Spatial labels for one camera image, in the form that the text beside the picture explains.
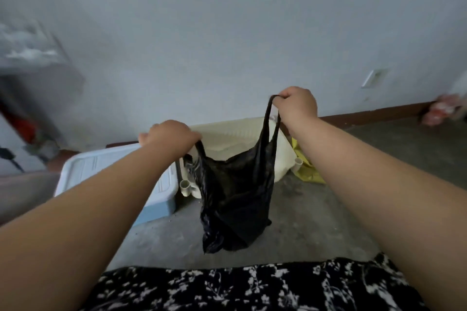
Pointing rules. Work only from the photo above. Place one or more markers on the person's left hand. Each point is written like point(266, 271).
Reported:
point(171, 138)

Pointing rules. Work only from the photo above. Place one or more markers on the white wall socket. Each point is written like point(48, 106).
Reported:
point(372, 78)

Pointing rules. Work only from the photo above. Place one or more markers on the black white floral dress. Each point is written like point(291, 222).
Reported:
point(255, 287)

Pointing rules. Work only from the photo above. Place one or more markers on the person's left forearm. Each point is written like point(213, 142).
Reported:
point(73, 223)

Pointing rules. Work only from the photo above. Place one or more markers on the black plastic bag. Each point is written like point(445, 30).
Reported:
point(237, 194)

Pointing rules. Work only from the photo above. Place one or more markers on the yellow plastic bag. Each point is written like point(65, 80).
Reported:
point(306, 170)

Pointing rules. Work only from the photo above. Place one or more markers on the person's right fingers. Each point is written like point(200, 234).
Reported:
point(282, 97)

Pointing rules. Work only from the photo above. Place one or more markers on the person's left thumb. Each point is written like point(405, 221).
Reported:
point(144, 138)

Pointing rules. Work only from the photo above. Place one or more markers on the pink plastic bag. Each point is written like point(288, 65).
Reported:
point(441, 108)

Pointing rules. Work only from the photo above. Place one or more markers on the cream plastic basket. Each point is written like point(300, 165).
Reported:
point(233, 139)

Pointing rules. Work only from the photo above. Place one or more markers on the red object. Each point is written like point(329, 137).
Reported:
point(22, 126)

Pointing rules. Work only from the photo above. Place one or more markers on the person's right forearm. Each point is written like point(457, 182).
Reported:
point(386, 190)

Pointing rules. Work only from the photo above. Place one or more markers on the light blue storage box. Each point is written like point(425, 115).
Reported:
point(109, 176)

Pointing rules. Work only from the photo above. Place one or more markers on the person's right hand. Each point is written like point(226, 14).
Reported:
point(297, 105)

